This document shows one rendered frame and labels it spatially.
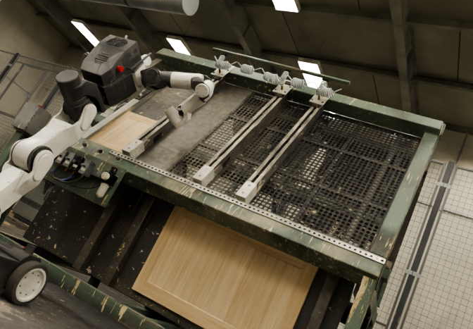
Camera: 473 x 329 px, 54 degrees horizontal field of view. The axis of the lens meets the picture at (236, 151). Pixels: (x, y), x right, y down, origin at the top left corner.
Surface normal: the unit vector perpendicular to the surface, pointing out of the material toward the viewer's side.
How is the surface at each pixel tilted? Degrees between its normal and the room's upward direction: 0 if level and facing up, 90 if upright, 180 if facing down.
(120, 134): 59
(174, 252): 90
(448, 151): 90
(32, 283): 90
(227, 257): 90
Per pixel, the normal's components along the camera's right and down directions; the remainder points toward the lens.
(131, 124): -0.01, -0.79
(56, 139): 0.86, 0.30
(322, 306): -0.27, -0.42
